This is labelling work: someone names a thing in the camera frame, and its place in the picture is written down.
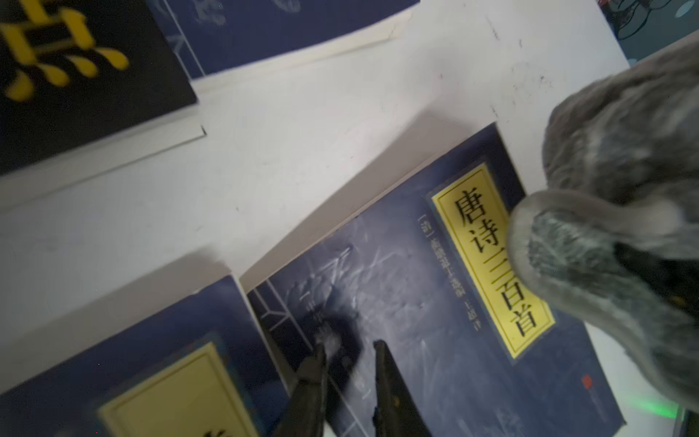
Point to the blue book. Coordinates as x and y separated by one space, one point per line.
217 44
426 270
200 367

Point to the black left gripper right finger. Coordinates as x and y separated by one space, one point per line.
396 413

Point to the grey striped cloth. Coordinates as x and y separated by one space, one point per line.
621 163

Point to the black portrait cover book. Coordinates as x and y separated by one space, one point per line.
86 87

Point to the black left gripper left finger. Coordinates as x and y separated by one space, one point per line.
305 413

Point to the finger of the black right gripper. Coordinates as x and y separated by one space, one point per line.
675 281

